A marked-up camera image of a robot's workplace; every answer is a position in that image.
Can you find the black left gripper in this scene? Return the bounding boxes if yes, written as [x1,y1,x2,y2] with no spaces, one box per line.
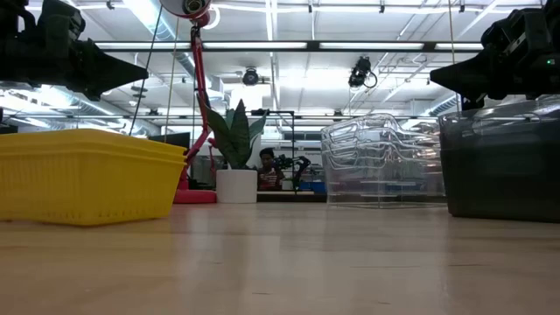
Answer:
[0,0,151,102]

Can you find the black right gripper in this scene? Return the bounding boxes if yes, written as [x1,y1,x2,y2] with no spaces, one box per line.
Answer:
[429,0,560,111]

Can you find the black monitor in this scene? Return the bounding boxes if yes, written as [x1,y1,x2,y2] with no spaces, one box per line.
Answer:
[147,131,192,152]

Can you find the green snake plant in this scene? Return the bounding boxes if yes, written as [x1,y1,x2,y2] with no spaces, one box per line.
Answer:
[199,98,270,172]

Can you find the white plant pot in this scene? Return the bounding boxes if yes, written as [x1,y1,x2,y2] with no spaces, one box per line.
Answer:
[215,168,259,205]

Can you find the blue bin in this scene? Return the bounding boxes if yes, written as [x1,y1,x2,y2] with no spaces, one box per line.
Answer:
[298,180,327,194]

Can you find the person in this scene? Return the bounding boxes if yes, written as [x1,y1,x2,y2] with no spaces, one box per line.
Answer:
[256,146,286,193]

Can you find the black hanging cable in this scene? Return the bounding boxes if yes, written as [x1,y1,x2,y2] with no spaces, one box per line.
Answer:
[128,3,164,137]

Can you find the thin hanging cable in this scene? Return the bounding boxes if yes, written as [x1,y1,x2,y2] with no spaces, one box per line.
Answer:
[447,0,461,116]

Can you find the red camera stand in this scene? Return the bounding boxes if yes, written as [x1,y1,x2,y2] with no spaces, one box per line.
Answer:
[158,0,219,206]

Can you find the black ceiling camera with cable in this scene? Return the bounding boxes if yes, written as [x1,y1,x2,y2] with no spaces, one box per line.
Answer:
[347,55,379,89]

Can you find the round black ceiling camera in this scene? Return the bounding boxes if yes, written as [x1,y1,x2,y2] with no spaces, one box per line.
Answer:
[241,66,261,87]

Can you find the black overhead frame bar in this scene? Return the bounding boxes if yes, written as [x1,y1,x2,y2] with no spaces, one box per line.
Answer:
[94,39,485,54]

